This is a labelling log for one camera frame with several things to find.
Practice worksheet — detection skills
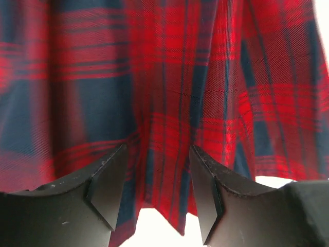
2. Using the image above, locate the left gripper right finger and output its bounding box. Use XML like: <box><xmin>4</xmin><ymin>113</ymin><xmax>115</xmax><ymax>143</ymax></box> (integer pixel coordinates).
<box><xmin>189</xmin><ymin>146</ymin><xmax>328</xmax><ymax>247</ymax></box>

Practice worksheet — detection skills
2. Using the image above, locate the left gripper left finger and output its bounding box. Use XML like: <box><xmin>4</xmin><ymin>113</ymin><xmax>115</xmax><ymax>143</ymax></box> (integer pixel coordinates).
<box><xmin>1</xmin><ymin>145</ymin><xmax>127</xmax><ymax>247</ymax></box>

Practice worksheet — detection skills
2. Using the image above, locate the red navy plaid skirt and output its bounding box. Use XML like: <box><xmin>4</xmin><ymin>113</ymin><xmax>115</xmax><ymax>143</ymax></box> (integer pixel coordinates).
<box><xmin>1</xmin><ymin>1</ymin><xmax>328</xmax><ymax>246</ymax></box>

